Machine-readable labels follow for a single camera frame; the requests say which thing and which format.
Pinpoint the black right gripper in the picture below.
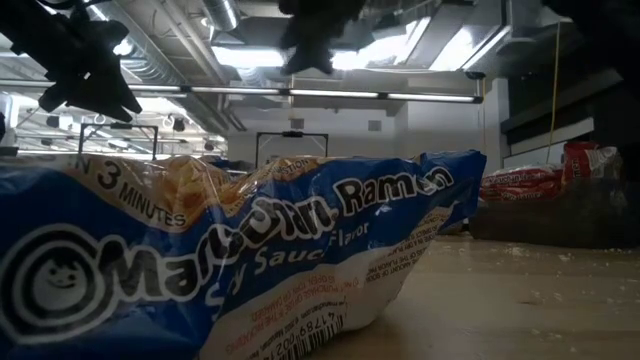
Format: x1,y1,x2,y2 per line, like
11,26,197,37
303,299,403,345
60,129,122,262
278,0,368,77

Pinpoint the yellow hanging cable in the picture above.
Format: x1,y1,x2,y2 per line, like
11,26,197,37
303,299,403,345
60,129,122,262
546,22,563,149

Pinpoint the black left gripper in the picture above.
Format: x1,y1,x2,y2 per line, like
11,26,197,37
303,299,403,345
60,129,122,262
34,6,144,124

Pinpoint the silver corrugated ceiling duct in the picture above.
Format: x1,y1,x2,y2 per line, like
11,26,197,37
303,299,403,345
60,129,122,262
119,44,186,86

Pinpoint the red noodle package white back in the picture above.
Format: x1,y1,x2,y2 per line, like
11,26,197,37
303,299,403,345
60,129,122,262
563,140,624,184

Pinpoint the blue soy sauce noodle package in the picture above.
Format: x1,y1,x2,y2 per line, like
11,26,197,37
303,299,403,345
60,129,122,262
0,148,488,360

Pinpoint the black metal frame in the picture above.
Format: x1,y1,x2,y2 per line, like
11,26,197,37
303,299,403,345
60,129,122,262
255,130,330,164
77,122,160,161

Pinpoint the red Maruchan noodle package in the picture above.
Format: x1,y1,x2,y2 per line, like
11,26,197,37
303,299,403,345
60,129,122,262
479,164,567,190
480,183,566,203

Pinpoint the long ceiling light bar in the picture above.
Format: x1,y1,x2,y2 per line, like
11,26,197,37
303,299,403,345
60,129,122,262
0,78,484,105

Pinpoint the dark sorting bin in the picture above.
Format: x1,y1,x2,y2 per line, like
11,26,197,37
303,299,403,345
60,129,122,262
468,177,632,250

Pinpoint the round silver ceiling duct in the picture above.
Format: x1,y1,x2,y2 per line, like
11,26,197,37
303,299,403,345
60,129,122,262
202,0,241,32

